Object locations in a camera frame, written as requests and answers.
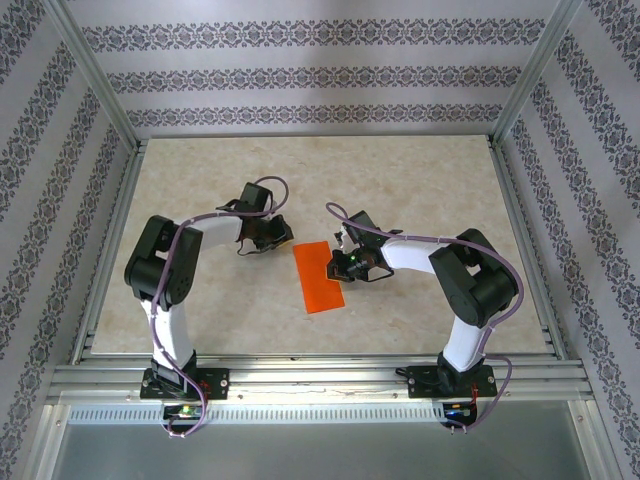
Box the grey metal shelf plate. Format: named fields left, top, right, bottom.
left=37, top=402, right=609, bottom=480

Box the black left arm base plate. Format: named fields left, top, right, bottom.
left=139, top=368, right=230, bottom=400

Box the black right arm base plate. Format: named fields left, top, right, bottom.
left=407, top=365, right=499, bottom=400

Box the aluminium side rail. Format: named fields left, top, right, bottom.
left=487, top=137, right=569, bottom=361
left=69, top=139, right=149, bottom=364

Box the aluminium mounting rail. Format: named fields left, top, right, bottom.
left=47, top=354, right=596, bottom=404

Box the small controller board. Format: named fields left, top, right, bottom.
left=442, top=402, right=479, bottom=426
left=162, top=404, right=206, bottom=421

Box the slotted grey cable duct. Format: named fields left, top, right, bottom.
left=67, top=402, right=446, bottom=426

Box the aluminium frame post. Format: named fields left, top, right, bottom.
left=489, top=0, right=591, bottom=149
left=42, top=0, right=146, bottom=154

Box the orange paper sheet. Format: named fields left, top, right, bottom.
left=292, top=240, right=348, bottom=316

